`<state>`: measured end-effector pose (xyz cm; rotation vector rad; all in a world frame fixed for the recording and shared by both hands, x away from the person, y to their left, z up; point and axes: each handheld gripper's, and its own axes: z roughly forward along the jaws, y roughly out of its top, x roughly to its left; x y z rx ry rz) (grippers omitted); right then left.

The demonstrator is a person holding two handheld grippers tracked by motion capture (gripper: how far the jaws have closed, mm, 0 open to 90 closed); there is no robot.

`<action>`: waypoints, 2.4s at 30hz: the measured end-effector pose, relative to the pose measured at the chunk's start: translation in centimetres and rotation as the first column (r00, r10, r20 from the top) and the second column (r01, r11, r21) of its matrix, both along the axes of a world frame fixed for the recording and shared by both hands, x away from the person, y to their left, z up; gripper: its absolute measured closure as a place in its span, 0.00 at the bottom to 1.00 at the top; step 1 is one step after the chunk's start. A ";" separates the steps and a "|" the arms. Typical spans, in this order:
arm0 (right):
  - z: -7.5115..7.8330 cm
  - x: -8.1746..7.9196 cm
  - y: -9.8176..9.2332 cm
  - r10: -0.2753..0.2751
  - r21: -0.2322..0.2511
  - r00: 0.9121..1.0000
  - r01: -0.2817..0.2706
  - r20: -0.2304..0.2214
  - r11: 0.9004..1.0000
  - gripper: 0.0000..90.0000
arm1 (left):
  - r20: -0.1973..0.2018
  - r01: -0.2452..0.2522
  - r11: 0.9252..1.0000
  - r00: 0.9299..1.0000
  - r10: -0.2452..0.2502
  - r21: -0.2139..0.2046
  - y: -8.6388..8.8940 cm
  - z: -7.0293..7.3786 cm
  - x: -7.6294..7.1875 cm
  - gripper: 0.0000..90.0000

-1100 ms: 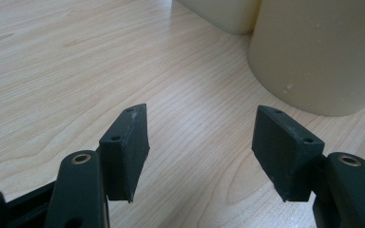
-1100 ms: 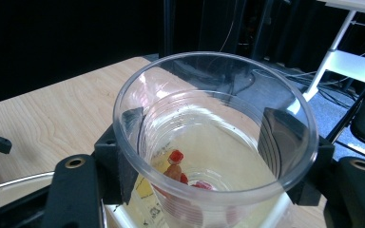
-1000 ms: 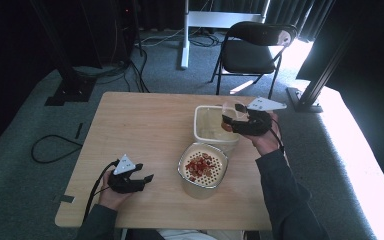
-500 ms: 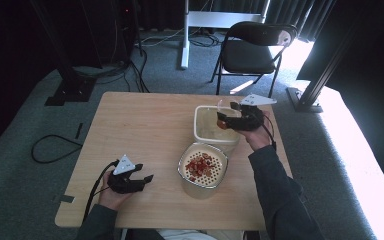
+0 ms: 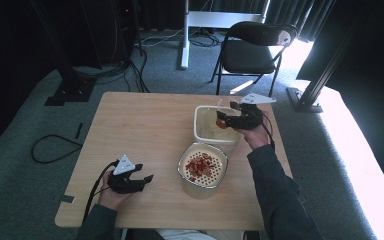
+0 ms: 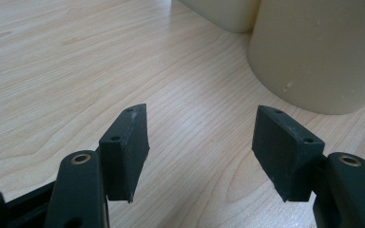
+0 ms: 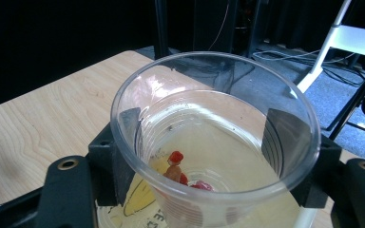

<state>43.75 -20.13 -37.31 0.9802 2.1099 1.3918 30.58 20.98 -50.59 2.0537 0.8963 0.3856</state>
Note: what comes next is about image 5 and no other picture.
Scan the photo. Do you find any bundle of black floor cables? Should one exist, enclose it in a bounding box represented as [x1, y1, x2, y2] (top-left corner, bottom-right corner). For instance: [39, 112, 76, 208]
[73, 46, 152, 94]

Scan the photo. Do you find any white plastic bin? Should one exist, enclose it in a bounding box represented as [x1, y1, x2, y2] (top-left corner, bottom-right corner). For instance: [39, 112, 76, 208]
[193, 104, 243, 148]

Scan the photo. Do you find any white perforated strainer basket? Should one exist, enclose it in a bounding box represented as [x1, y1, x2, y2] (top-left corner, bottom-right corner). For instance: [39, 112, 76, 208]
[177, 142, 230, 190]

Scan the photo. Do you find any short black strip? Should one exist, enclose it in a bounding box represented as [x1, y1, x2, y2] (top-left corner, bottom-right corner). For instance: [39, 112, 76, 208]
[74, 122, 85, 141]

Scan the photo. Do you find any person's right hand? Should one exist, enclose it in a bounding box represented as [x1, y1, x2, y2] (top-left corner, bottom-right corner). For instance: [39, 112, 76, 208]
[240, 111, 274, 151]

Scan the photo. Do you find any white desk frame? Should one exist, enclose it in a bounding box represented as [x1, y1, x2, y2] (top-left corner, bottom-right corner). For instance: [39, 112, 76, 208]
[180, 0, 272, 70]

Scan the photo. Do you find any person's left hand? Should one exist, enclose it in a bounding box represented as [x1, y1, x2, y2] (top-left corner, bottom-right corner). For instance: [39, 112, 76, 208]
[97, 170, 132, 212]

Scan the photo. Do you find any pile of red food pieces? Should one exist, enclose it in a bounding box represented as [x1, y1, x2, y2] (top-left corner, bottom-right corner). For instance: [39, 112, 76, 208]
[184, 152, 218, 178]

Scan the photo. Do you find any black stand with base plate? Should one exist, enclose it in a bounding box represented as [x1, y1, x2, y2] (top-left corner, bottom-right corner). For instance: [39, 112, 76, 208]
[29, 0, 98, 108]

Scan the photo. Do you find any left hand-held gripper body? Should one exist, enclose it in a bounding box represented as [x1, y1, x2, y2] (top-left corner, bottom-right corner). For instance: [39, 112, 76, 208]
[107, 153, 145, 195]

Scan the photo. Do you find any black aluminium profile stand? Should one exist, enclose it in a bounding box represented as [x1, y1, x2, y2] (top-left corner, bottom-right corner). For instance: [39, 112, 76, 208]
[285, 31, 359, 114]

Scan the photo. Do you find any black looped floor cable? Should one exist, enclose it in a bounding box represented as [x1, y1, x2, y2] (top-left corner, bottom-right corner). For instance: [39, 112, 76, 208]
[31, 133, 84, 165]

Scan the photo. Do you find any left hand-held gripper cable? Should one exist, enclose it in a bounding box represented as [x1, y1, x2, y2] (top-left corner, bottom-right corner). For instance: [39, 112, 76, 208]
[83, 159, 120, 223]

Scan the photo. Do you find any hand-held gripper cable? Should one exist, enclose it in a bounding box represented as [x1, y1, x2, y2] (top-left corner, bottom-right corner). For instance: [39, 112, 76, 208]
[83, 159, 120, 223]
[261, 111, 277, 150]

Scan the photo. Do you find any grey tape piece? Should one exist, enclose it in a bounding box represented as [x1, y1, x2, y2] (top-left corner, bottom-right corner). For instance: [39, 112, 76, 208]
[52, 193, 76, 205]

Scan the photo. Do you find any cream outer tub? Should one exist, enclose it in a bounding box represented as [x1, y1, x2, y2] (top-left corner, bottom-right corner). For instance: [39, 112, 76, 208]
[180, 178, 228, 201]

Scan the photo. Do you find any dark curtain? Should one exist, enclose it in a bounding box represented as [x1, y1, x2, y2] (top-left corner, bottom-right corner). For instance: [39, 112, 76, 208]
[136, 0, 338, 43]

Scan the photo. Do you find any white floor cable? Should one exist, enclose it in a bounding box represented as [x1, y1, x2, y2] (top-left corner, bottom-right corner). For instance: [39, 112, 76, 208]
[135, 27, 185, 48]

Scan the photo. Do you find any black folding chair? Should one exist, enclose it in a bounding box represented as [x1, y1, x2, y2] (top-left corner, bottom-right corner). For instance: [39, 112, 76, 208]
[209, 20, 299, 98]

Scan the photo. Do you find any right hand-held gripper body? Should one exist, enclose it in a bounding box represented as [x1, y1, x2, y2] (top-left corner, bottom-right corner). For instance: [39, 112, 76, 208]
[225, 92, 277, 131]

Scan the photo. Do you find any right hand-held gripper cable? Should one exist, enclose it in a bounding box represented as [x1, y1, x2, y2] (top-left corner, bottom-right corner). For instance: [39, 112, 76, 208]
[261, 111, 277, 150]

